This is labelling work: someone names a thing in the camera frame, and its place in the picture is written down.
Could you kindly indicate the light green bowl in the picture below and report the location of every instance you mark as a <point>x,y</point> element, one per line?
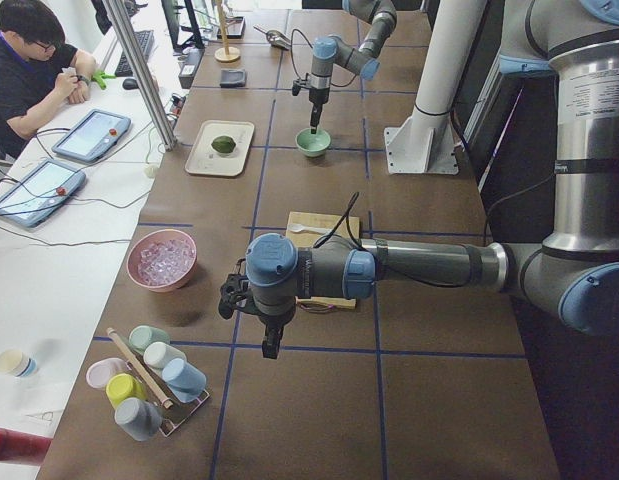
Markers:
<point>313,144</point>

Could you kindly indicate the folded grey cloth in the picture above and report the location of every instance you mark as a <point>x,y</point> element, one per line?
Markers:
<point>233,78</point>

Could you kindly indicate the metal scoop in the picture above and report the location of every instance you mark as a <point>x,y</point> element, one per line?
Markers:
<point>275,38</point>

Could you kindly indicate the wooden mug tree stand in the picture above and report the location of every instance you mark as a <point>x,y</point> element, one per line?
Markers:
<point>226,53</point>

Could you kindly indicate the green pastel cup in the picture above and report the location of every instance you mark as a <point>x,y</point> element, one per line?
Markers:
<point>142,336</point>

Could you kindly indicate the yellow pastel cup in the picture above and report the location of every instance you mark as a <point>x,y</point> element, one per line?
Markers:
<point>123,386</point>

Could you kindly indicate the grey pastel cup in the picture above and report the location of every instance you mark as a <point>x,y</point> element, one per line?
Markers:
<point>138,418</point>

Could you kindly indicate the white pastel cup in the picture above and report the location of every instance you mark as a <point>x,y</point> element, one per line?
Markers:
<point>158,354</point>

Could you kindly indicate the bamboo cutting board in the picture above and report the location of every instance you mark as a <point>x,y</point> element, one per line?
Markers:
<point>316,305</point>

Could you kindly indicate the green avocado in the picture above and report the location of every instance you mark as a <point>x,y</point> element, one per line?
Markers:
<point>223,144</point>

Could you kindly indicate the clear ice cubes pile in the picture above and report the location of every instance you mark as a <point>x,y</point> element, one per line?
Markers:
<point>165,262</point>

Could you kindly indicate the black computer mouse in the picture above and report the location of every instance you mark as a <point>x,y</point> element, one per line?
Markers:
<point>130,83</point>

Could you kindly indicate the blue pastel cup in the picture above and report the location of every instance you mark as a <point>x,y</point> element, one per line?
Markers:
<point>184,380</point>

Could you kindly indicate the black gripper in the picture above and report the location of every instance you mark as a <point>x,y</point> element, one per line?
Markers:
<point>317,97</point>
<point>272,318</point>

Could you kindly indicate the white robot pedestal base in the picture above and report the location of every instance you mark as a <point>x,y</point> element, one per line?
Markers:
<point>424,143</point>

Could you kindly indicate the cream rabbit tray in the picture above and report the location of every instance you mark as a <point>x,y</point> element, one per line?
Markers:
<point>203,160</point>

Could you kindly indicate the paper cup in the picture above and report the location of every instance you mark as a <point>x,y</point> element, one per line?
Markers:
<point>16,363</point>

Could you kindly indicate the black framed tray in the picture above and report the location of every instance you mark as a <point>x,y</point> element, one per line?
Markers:
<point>234,28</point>

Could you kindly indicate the seated person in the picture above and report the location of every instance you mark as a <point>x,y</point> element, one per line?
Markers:
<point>39,72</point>

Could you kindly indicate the pink bowl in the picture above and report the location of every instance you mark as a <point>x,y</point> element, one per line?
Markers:
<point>157,236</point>

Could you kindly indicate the wire cup rack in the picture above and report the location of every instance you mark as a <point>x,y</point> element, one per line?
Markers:
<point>174,412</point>

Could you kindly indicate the near teach pendant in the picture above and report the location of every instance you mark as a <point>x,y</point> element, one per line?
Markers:
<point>38,195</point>

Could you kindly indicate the pink pastel cup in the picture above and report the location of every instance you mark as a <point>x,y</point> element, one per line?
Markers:
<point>101,372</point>

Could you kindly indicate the far teach pendant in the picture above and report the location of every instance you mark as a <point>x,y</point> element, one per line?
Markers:
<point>92,137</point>

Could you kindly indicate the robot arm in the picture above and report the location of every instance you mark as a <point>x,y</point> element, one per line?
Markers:
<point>573,274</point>
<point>361,60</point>

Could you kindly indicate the teach pendant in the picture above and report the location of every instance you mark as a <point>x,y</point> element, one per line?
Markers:
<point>38,195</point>
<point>92,137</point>

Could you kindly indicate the white plastic spoon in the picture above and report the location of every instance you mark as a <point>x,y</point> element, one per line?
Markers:
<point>301,228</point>

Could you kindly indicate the aluminium frame post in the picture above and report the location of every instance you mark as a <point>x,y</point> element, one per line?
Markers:
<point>123,28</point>

